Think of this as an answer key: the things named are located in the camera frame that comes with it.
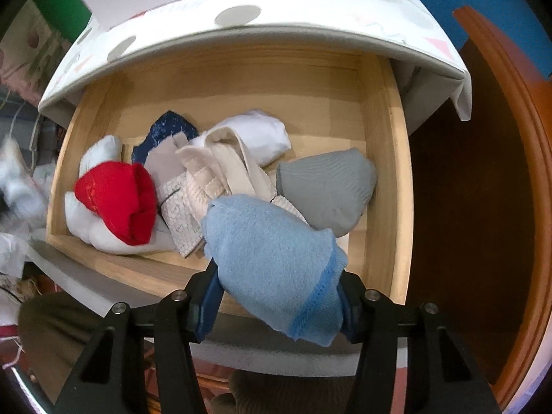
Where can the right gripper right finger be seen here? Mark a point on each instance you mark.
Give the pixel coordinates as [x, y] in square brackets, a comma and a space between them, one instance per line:
[370, 320]

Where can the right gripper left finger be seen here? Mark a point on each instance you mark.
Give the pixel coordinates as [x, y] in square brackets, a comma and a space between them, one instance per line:
[184, 317]

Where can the light blue underwear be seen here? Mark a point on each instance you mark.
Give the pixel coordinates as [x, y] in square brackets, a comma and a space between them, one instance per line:
[277, 267]

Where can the pale blue underwear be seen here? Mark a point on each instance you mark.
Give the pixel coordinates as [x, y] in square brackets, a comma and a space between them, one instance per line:
[91, 229]

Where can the grey ribbed underwear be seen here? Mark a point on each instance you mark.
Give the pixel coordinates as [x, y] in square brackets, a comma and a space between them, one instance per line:
[331, 190]

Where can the red underwear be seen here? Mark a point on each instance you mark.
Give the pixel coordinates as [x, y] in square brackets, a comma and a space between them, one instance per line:
[123, 196]

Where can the cream ribbed underwear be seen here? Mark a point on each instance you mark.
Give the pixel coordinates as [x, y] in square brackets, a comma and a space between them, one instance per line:
[222, 166]

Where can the beige honeycomb pattern underwear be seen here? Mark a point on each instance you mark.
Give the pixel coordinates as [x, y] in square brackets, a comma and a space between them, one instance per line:
[168, 175]

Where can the navy floral lace underwear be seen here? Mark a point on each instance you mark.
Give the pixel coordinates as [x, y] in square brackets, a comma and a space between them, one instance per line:
[167, 125]

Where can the white folded underwear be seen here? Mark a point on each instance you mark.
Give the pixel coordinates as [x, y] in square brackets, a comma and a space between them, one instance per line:
[265, 136]

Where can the wooden drawer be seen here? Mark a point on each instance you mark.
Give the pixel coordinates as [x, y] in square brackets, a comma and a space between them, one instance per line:
[328, 100]

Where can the white patterned plastic bag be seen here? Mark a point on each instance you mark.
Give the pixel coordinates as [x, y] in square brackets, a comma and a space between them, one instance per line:
[25, 195]

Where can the brown wooden furniture frame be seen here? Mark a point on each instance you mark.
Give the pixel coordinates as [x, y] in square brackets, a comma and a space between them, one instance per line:
[482, 210]

